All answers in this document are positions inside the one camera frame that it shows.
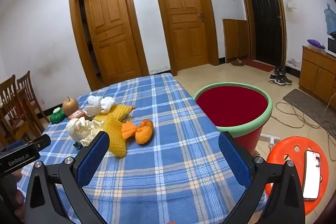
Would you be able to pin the blue water bottle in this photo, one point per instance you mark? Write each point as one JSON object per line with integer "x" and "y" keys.
{"x": 330, "y": 19}

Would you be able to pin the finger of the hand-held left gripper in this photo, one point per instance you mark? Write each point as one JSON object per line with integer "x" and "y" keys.
{"x": 42, "y": 142}

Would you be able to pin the small red box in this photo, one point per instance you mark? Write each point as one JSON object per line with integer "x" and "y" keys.
{"x": 77, "y": 114}

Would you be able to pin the closed wooden door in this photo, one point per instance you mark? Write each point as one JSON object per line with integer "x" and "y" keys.
{"x": 186, "y": 22}

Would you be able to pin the green toy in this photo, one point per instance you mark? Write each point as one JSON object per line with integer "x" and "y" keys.
{"x": 57, "y": 116}

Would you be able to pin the white foam fruit net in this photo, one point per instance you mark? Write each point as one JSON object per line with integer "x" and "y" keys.
{"x": 105, "y": 104}

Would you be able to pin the ajar wooden door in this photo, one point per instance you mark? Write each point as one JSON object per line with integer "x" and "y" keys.
{"x": 113, "y": 29}

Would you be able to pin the yellow foam fruit net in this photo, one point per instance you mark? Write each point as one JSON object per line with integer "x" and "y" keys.
{"x": 115, "y": 129}

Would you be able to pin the smartphone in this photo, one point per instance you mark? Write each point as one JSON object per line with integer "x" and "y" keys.
{"x": 312, "y": 174}

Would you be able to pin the orange plush toy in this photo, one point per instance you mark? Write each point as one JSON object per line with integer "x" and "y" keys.
{"x": 143, "y": 132}

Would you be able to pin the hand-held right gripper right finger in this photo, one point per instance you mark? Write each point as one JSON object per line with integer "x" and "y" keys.
{"x": 233, "y": 161}

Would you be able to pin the low wooden wall cabinet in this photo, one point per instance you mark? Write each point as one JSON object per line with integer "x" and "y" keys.
{"x": 235, "y": 40}

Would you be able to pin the white wall switch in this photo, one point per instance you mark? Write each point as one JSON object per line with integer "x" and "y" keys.
{"x": 290, "y": 5}

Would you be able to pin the dark shoes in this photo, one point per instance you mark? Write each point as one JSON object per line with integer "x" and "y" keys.
{"x": 279, "y": 69}

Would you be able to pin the wooden chair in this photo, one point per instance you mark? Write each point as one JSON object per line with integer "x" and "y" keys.
{"x": 29, "y": 90}
{"x": 11, "y": 106}

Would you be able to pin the microwave oven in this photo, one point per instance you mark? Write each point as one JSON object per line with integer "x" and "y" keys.
{"x": 332, "y": 46}

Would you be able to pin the purple bag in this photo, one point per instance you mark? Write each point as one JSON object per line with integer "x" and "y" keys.
{"x": 315, "y": 43}

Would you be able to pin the white metal frame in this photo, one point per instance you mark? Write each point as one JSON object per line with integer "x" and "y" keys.
{"x": 267, "y": 138}

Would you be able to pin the brown slippers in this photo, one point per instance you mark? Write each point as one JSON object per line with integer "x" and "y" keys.
{"x": 237, "y": 63}

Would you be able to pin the brown pear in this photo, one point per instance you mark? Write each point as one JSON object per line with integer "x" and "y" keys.
{"x": 70, "y": 106}

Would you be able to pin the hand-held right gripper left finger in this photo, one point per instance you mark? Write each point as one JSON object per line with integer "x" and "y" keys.
{"x": 93, "y": 158}

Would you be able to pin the white crumpled paper wad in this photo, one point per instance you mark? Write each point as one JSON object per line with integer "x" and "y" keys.
{"x": 81, "y": 129}

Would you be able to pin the red basin with green rim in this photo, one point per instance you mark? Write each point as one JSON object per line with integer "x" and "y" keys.
{"x": 231, "y": 106}

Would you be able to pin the blue plaid tablecloth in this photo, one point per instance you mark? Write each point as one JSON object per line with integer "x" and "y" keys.
{"x": 170, "y": 155}

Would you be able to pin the orange plastic stool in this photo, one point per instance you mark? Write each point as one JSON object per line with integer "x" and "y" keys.
{"x": 291, "y": 145}

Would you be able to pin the black entrance door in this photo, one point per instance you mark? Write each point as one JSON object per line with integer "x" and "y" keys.
{"x": 265, "y": 19}

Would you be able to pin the grey floor mat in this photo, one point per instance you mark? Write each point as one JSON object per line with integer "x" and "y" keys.
{"x": 304, "y": 104}

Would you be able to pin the black grey sneakers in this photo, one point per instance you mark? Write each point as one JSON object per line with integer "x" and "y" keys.
{"x": 281, "y": 79}

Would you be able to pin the wooden sideboard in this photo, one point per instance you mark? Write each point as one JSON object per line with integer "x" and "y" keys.
{"x": 315, "y": 74}

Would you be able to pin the red doormat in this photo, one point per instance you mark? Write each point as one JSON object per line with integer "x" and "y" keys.
{"x": 258, "y": 65}

